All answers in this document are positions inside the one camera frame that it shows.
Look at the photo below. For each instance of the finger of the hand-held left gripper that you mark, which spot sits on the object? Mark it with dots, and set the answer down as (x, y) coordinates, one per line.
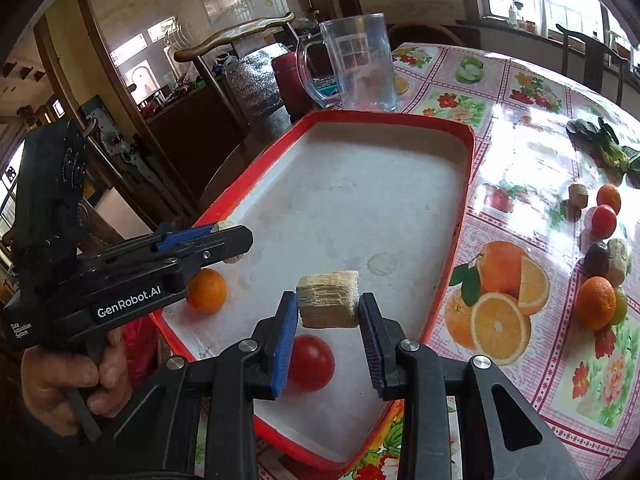
(185, 238)
(220, 247)

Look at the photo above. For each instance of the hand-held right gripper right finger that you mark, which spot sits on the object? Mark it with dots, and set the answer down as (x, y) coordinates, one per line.
(371, 350)

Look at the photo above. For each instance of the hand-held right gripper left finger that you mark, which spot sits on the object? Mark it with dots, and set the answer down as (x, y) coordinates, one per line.
(284, 345)

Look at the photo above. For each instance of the red tomato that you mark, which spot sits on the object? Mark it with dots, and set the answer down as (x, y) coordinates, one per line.
(603, 221)
(312, 365)

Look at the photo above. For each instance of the orange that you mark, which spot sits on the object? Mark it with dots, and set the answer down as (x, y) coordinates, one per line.
(609, 197)
(595, 303)
(206, 291)

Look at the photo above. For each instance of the red tray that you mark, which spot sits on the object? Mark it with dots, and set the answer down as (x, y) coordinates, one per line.
(350, 200)

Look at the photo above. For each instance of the dark purple plum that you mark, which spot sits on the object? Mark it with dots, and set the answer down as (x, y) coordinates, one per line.
(596, 260)

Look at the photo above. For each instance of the green round fruit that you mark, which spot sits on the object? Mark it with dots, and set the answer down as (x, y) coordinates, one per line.
(620, 306)

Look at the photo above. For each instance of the person's left forearm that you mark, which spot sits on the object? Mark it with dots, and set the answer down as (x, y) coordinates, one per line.
(60, 460)

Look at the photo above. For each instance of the person's left hand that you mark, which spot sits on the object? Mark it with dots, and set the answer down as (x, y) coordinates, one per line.
(50, 385)

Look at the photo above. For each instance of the red cloth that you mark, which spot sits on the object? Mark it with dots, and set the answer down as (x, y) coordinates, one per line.
(137, 342)

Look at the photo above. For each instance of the maroon thermos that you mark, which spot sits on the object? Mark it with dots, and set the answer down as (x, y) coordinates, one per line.
(290, 85)

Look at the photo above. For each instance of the teal box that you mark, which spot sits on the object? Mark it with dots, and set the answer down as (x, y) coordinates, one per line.
(327, 91)

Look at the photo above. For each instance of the wooden chair with shiny back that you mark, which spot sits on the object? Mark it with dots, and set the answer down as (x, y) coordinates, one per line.
(240, 30)

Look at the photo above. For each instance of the clear plastic mug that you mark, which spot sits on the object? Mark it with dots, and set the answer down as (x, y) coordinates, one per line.
(360, 60)

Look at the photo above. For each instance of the floral fruit-print tablecloth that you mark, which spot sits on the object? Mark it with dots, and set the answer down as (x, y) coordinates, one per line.
(525, 125)

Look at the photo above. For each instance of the curved wooden chair back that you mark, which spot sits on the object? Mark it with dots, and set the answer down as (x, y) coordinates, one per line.
(425, 27)

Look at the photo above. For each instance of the green leafy vegetable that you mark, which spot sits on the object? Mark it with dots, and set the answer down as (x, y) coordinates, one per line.
(607, 142)

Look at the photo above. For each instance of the dark wooden chair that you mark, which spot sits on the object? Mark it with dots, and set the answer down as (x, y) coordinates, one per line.
(570, 55)

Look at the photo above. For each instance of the small bottle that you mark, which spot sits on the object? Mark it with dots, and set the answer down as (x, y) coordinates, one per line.
(512, 12)

